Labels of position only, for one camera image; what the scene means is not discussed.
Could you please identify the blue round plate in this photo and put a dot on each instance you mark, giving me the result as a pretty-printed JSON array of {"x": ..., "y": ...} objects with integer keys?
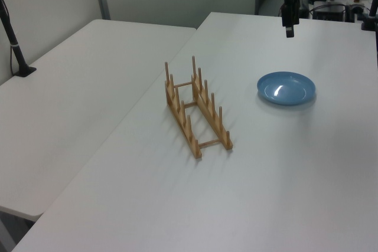
[{"x": 286, "y": 88}]

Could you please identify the wooden plate rack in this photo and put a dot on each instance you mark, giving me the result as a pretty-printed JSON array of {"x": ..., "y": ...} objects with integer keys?
[{"x": 193, "y": 107}]

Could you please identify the black equipment box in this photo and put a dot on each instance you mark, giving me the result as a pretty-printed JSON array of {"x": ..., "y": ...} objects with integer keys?
[{"x": 329, "y": 12}]

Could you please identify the black clamp mount pole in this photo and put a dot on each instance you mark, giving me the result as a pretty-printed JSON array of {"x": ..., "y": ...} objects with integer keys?
[{"x": 371, "y": 13}]

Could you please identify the black camera pole with base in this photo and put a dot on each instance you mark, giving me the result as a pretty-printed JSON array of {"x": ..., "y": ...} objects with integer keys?
[{"x": 11, "y": 39}]

